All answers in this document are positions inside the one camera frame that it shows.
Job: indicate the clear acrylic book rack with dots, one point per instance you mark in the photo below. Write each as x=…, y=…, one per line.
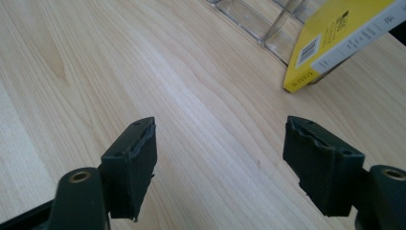
x=255, y=19

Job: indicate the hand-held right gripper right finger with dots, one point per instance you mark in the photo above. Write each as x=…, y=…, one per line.
x=322, y=169

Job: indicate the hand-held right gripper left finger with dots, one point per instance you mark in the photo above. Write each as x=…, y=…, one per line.
x=129, y=169

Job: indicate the yellow book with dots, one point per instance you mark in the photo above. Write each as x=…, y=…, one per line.
x=332, y=35

